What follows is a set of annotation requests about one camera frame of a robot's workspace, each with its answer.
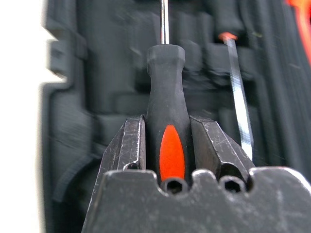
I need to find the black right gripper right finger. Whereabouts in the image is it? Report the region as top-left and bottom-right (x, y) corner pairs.
(189, 115), (256, 182)

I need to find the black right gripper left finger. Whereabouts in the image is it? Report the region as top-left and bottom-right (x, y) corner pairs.
(81, 114), (147, 233)

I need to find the black screwdriver with orange inlay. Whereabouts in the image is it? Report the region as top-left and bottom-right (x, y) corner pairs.
(145, 0), (196, 182)

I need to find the slim metal tool orange end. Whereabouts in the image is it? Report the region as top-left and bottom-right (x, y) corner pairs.
(218, 32), (255, 162)

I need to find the black plastic tool case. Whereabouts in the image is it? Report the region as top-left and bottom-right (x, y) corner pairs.
(40, 0), (311, 233)

